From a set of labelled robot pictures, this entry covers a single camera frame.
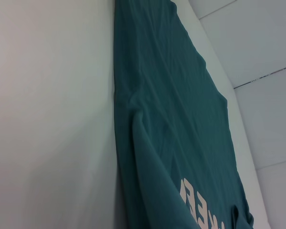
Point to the teal t-shirt with FREE print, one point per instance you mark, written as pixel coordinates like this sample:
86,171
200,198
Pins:
171,119

